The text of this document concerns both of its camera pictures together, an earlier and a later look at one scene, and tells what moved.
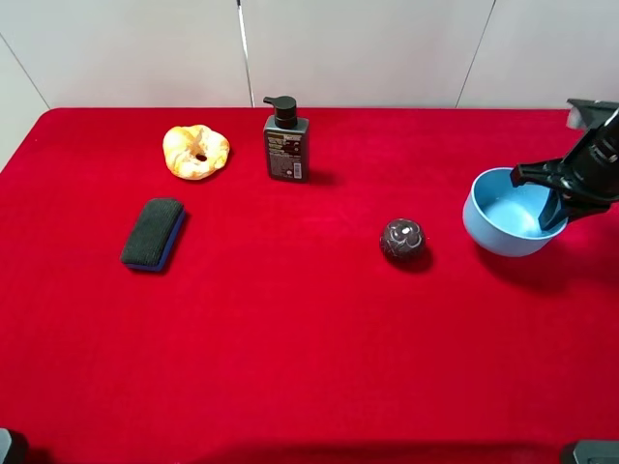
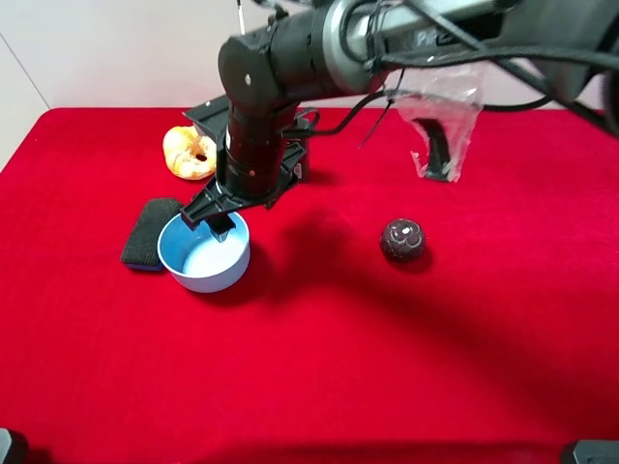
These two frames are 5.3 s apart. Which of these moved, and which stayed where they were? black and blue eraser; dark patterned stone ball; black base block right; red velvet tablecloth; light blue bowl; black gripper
Moved: black gripper; light blue bowl
Stayed: black and blue eraser; black base block right; red velvet tablecloth; dark patterned stone ball
